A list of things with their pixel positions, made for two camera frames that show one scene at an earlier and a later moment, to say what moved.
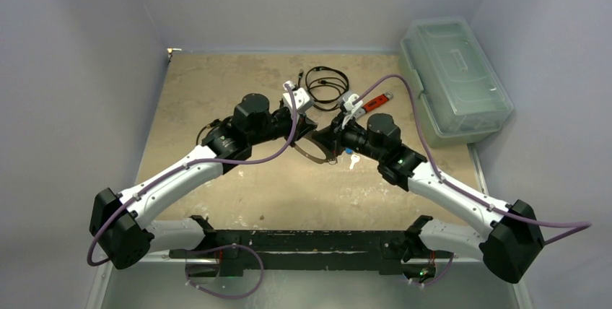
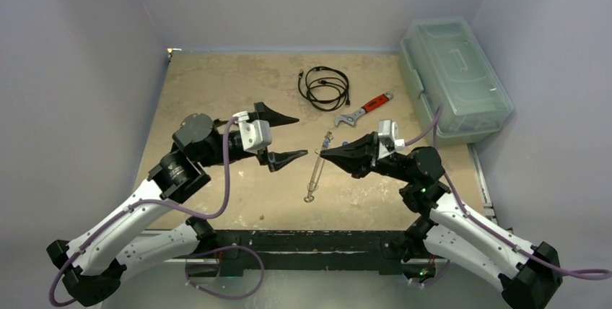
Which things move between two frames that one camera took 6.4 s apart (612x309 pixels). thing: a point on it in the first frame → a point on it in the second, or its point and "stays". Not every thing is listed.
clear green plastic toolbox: [462, 97] stays
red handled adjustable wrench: [377, 102] stays
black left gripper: [302, 124] → [275, 159]
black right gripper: [333, 132] → [374, 154]
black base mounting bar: [313, 252] stays
